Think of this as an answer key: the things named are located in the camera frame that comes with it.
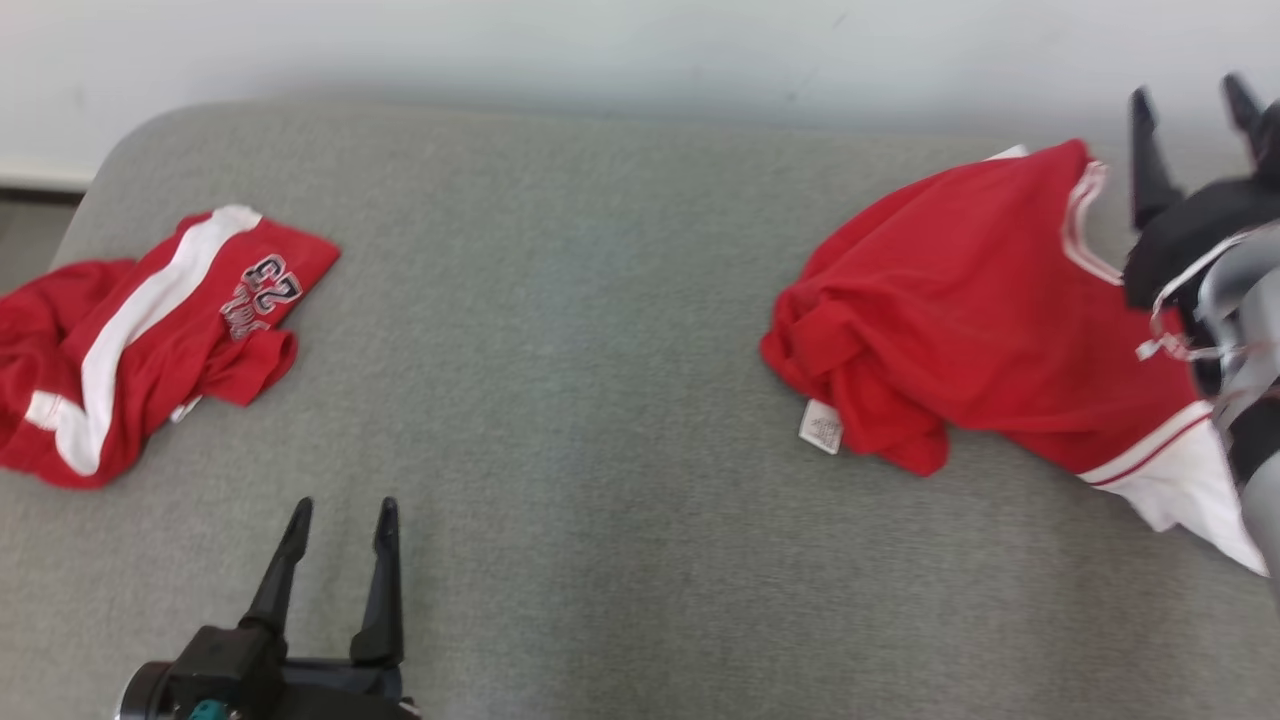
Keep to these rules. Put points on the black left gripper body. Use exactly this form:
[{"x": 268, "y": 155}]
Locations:
[{"x": 340, "y": 695}]

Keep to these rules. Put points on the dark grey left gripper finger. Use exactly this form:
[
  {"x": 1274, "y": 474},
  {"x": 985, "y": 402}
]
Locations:
[
  {"x": 280, "y": 590},
  {"x": 383, "y": 610}
]

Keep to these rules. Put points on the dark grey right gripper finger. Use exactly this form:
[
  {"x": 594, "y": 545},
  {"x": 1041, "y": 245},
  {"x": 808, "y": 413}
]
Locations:
[
  {"x": 1150, "y": 180},
  {"x": 1245, "y": 105}
]

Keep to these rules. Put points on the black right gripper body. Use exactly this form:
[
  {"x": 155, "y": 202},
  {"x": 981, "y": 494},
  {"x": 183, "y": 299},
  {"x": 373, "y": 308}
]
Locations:
[{"x": 1190, "y": 235}]

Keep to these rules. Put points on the red jersey shirt white sleeves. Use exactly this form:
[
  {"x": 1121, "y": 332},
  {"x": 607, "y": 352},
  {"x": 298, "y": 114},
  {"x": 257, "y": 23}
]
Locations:
[{"x": 980, "y": 300}]

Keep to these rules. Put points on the red shorts with 23 print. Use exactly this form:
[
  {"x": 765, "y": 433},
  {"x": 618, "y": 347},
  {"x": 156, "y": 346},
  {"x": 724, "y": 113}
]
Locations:
[{"x": 150, "y": 400}]

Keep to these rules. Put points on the grey fabric panel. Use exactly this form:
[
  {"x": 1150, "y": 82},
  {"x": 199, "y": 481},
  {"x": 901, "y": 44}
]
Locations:
[{"x": 600, "y": 400}]

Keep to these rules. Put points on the white skirting board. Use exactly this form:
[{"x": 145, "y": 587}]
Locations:
[{"x": 40, "y": 172}]

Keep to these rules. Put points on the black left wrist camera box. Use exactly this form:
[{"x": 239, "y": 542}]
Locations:
[{"x": 225, "y": 665}]

